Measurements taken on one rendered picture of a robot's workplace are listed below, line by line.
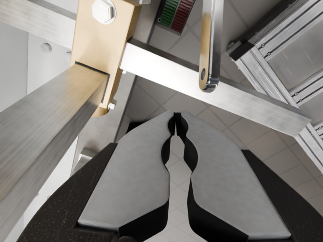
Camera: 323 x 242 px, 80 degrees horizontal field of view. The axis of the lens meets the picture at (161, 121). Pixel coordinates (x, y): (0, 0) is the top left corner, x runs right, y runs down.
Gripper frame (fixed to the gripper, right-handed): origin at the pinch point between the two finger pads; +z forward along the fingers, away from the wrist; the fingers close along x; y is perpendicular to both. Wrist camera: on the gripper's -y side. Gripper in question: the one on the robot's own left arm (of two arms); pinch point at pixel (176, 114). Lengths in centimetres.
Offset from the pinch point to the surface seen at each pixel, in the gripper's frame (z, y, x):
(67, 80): 5.0, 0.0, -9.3
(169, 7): 23.5, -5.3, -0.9
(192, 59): 94, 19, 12
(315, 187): 94, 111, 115
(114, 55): 9.4, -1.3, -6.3
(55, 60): 31.6, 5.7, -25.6
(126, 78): 23.6, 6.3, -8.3
